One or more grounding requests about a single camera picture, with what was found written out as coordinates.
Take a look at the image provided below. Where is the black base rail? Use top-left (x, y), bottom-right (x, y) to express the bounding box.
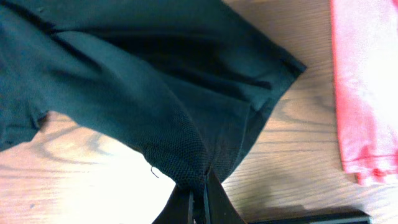
top-left (250, 211), bottom-right (373, 224)

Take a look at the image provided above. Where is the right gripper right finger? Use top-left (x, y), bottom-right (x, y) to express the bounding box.
top-left (203, 169), bottom-right (246, 224)

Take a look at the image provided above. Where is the black polo shirt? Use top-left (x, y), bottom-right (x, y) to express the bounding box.
top-left (1, 0), bottom-right (306, 190)

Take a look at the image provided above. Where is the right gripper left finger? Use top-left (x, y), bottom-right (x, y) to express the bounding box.
top-left (152, 185), bottom-right (193, 224)

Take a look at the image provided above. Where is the red printed t-shirt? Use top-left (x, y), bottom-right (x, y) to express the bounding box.
top-left (330, 0), bottom-right (397, 185)

